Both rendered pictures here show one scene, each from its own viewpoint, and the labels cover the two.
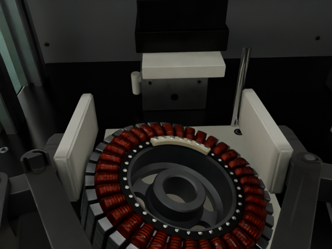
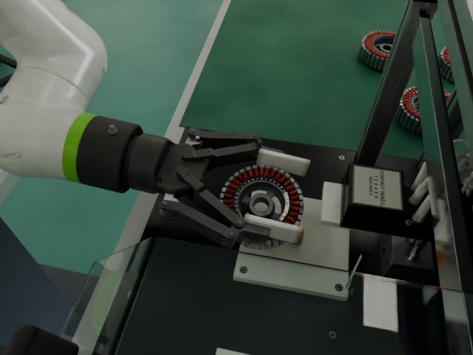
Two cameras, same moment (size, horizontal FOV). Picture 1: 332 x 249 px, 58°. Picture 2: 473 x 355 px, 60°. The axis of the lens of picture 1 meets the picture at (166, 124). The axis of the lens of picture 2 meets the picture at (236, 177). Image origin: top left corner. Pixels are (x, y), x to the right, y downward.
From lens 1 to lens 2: 0.47 m
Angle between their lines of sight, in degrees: 68
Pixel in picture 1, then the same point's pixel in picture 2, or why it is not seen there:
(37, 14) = not seen: outside the picture
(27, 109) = (383, 165)
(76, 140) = (271, 155)
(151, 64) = (326, 185)
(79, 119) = (284, 156)
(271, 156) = (250, 218)
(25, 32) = not seen: hidden behind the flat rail
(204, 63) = (324, 210)
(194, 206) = (251, 208)
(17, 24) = not seen: hidden behind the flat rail
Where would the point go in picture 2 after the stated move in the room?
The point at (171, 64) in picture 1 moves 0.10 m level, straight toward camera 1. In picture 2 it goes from (325, 194) to (246, 178)
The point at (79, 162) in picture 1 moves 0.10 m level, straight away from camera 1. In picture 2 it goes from (267, 161) to (338, 152)
